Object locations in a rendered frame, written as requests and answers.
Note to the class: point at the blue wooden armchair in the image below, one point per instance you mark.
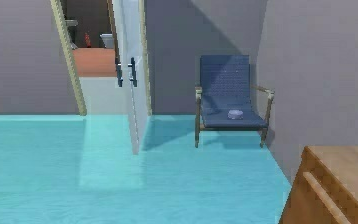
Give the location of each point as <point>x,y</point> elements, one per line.
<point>225,83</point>

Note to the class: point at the small grey bowl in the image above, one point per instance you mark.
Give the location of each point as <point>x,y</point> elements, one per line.
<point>235,114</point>

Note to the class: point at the white room door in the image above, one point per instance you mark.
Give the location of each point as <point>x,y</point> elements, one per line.
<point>130,40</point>

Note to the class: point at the white toilet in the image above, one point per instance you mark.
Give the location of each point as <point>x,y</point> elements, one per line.
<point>107,40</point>

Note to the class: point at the red bottle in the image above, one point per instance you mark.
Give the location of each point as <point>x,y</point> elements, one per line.
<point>87,39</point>

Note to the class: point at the light wooden cabinet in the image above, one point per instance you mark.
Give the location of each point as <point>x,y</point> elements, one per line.
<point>337,186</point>

